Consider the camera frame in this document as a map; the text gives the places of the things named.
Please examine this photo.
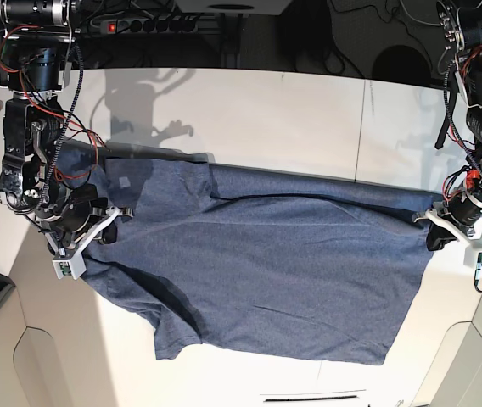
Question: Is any black power strip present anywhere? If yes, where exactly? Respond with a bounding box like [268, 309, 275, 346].
[90, 17, 198, 35]

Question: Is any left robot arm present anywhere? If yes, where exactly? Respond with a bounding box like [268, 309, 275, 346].
[426, 1, 482, 251]

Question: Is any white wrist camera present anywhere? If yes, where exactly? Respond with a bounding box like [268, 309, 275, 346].
[463, 246, 482, 270]
[52, 254, 87, 280]

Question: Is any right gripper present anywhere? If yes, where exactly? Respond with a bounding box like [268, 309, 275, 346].
[35, 186, 118, 254]

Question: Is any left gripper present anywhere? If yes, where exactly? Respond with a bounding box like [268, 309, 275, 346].
[412, 187, 482, 251]

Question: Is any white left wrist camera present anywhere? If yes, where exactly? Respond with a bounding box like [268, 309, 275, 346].
[463, 246, 482, 270]

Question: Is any white cable on floor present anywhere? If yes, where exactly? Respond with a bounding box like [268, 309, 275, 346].
[397, 0, 454, 31]

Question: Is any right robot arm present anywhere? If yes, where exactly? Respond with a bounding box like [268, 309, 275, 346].
[0, 1, 132, 257]

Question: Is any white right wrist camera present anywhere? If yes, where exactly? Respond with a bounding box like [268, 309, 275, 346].
[52, 254, 87, 280]

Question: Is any blue grey t-shirt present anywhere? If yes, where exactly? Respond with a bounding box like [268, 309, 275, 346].
[60, 142, 448, 366]

